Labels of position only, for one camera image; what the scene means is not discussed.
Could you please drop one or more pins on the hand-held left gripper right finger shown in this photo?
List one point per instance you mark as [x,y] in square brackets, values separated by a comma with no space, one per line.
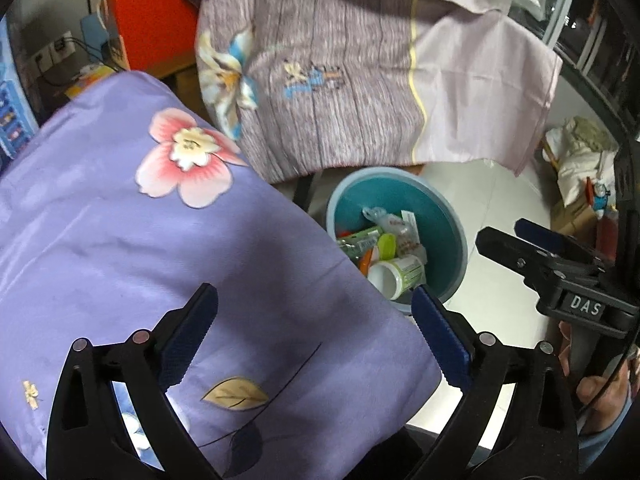
[442,340]

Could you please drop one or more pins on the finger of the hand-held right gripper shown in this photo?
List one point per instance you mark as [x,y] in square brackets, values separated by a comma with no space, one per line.
[505,250]
[545,235]

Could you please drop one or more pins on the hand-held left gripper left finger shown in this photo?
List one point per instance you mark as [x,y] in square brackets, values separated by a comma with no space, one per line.
[190,330]

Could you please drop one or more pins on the teal trash bin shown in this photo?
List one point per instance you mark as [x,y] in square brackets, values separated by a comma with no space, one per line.
[440,225]

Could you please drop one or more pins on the white paper cup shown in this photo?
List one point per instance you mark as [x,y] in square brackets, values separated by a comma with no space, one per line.
[395,277]

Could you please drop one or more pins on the lime green bottle cap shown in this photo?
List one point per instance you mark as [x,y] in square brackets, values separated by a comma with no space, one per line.
[387,246]

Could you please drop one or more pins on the clear plastic wrap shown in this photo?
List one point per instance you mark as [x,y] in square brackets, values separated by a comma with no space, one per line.
[385,220]

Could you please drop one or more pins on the small green packet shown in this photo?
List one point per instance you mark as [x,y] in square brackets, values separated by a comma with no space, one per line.
[360,240]

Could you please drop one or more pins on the person's right forearm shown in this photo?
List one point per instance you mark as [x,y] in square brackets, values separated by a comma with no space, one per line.
[607,422]

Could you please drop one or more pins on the person's right hand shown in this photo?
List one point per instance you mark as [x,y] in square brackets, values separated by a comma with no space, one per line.
[600,392]

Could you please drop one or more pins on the brown cardboard box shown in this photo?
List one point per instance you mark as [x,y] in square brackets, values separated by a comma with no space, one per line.
[575,217]

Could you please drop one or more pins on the blue toy train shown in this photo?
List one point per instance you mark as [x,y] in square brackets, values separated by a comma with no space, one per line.
[602,192]

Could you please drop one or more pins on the purple floral tablecloth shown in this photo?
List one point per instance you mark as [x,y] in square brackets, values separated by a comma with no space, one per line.
[150,260]

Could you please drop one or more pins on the white bag pile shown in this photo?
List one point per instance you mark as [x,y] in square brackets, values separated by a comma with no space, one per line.
[580,160]

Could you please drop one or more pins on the black table leg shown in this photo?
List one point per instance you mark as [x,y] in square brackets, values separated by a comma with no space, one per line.
[302,190]

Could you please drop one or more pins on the black metal rack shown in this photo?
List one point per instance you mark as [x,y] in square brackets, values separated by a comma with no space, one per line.
[610,35]

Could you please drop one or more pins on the grey floral cloth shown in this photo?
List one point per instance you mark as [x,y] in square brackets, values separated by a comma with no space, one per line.
[350,60]

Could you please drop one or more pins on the yellow and white packet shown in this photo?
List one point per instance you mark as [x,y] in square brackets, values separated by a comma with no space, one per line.
[90,77]

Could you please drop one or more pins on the light blue box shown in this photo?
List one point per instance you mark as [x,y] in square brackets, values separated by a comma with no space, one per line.
[97,35]

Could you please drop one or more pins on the orange cardboard box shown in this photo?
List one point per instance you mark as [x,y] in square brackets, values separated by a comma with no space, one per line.
[150,10]

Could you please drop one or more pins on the white wall socket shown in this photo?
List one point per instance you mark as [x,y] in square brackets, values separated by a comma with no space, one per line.
[55,50]

